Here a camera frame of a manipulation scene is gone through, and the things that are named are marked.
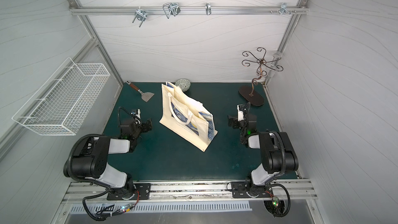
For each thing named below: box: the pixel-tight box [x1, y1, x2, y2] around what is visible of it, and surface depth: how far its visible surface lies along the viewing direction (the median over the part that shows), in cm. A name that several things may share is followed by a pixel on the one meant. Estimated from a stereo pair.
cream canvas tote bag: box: [158, 81, 219, 152], surface depth 86 cm
